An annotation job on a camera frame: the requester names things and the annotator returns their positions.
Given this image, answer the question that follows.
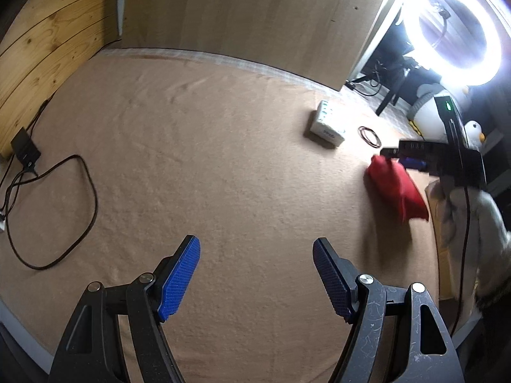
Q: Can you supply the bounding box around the red cloth pouch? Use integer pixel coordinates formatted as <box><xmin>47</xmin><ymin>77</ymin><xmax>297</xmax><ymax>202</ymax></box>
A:
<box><xmin>365</xmin><ymin>155</ymin><xmax>430</xmax><ymax>224</ymax></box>

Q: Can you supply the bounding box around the brown rubber band loop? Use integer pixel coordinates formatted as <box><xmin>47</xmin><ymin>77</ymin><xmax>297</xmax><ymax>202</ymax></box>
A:
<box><xmin>358</xmin><ymin>126</ymin><xmax>382</xmax><ymax>149</ymax></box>

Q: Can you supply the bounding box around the white dotted tissue pack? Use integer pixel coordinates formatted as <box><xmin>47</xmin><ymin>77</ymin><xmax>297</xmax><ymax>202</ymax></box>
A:
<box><xmin>310</xmin><ymin>100</ymin><xmax>346</xmax><ymax>147</ymax></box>

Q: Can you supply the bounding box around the right gloved hand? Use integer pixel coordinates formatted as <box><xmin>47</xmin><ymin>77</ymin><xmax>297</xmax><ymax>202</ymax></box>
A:
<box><xmin>438</xmin><ymin>187</ymin><xmax>510</xmax><ymax>310</ymax></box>

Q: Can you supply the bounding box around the small penguin plush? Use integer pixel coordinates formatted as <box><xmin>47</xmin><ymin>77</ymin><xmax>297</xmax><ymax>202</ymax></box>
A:
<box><xmin>464</xmin><ymin>120</ymin><xmax>486</xmax><ymax>150</ymax></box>

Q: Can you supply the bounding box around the cardboard box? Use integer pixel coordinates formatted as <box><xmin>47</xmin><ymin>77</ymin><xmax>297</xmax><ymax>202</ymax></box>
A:
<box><xmin>425</xmin><ymin>180</ymin><xmax>455</xmax><ymax>300</ymax></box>

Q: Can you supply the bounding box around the large penguin plush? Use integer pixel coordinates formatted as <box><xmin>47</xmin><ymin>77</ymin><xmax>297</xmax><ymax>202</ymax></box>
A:
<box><xmin>407</xmin><ymin>83</ymin><xmax>449</xmax><ymax>142</ymax></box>

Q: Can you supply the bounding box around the black tripod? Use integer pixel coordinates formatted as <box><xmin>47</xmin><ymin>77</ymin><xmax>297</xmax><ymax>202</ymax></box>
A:
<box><xmin>375</xmin><ymin>59</ymin><xmax>419</xmax><ymax>116</ymax></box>

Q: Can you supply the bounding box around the black power strip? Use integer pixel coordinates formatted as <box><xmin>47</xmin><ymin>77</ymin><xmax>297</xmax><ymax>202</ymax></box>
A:
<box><xmin>345</xmin><ymin>81</ymin><xmax>359</xmax><ymax>90</ymax></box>

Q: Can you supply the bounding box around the black charger adapter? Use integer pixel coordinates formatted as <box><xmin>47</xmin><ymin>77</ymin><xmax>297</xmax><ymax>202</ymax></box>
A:
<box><xmin>11</xmin><ymin>127</ymin><xmax>41</xmax><ymax>169</ymax></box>

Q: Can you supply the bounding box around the wooden board panel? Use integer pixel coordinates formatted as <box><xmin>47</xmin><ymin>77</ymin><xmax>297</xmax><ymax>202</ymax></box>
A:
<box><xmin>122</xmin><ymin>0</ymin><xmax>383</xmax><ymax>89</ymax></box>

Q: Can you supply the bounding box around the pine wood headboard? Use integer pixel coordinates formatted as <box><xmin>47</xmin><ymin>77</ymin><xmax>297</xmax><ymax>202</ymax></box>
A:
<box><xmin>1</xmin><ymin>0</ymin><xmax>119</xmax><ymax>158</ymax></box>

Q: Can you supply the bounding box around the ring light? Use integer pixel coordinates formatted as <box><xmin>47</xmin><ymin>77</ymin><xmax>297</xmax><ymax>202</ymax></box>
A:
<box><xmin>401</xmin><ymin>0</ymin><xmax>502</xmax><ymax>86</ymax></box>

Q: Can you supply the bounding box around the black cable on bed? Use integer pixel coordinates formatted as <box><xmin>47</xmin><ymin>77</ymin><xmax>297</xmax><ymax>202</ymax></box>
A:
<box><xmin>0</xmin><ymin>87</ymin><xmax>100</xmax><ymax>271</ymax></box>

